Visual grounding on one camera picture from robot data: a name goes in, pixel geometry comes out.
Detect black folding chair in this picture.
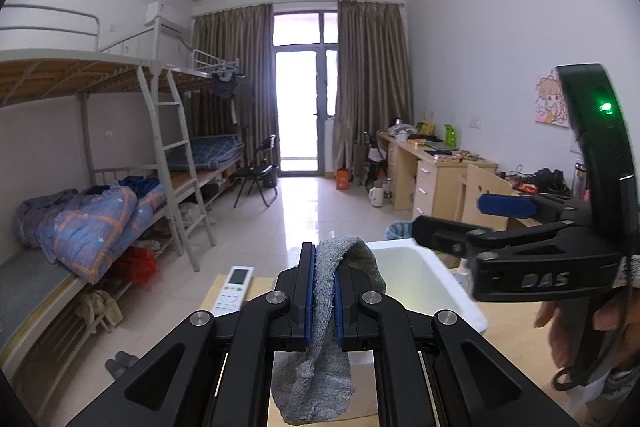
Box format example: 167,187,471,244
233,134,281,208

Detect beige cloth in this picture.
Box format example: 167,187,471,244
74,289,124,334

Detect dark blue checked quilt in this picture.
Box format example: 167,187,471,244
167,134,245,173

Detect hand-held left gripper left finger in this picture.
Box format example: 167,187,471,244
65,242,317,427

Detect white air conditioner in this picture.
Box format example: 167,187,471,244
144,0,194,36

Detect white remote control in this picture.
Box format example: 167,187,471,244
211,265,255,316

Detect grey sock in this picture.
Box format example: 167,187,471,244
270,235,388,426

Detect blue checked blanket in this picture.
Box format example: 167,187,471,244
12,184,169,286

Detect white shoes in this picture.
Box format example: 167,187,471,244
177,201,206,228

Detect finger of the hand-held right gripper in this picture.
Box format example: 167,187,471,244
477,193,594,224
411,215,572,258

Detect cartoon wall poster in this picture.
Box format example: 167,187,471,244
533,67,571,128

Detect black cable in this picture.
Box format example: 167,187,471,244
552,257,632,391

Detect light wooden drawer desk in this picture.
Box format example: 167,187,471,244
376,129,500,219

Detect metal bunk bed with ladder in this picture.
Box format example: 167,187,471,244
0,4,217,360

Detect black headphones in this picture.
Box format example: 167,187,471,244
532,167,569,196

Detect person's right forearm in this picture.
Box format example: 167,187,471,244
582,357,640,427

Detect dark hanging clothes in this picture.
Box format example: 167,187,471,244
209,71,241,101

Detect trash bin with blue bag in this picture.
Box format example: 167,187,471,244
385,220,416,242

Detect dark slippers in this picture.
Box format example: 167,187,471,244
104,350,142,381

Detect white foam box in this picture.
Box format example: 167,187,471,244
289,239,489,358

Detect red plastic bag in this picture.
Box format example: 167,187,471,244
117,244,159,286

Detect wooden smiley chair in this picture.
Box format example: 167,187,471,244
459,162,516,234

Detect person's right hand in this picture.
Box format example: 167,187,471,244
534,254,640,369

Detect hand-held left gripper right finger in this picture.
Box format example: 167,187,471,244
334,263,576,427

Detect brown curtain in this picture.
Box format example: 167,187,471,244
333,0,415,174
192,4,281,178

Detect glass balcony door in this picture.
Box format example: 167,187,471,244
272,9,341,176

